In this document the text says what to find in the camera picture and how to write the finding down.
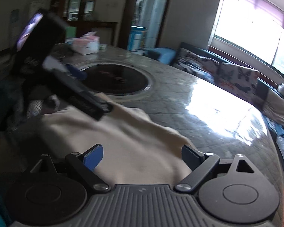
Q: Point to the pink white tissue pack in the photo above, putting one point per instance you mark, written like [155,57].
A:
[87,44]

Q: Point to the cream sweatshirt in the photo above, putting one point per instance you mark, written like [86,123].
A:
[136,149]

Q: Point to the dark wooden console table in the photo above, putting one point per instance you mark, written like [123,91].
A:
[104,29]

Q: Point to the quilted grey star tablecloth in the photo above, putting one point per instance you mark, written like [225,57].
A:
[213,119]

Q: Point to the grey cushion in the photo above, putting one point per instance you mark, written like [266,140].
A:
[273,107]

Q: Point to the black round induction cooktop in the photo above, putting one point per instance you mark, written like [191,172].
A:
[115,79]

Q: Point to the flat butterfly pillow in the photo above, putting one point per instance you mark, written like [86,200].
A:
[199,66]

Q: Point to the upright butterfly pillow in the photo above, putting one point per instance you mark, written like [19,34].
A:
[238,80]

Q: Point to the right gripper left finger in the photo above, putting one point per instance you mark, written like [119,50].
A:
[83,165]

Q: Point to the blue small cabinet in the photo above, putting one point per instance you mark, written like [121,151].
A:
[135,37]

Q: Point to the blue corner sofa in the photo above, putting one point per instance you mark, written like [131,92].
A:
[167,56]

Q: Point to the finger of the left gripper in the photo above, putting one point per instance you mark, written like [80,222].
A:
[76,94]
[51,63]

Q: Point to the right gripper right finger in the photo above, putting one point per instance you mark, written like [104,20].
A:
[201,166]

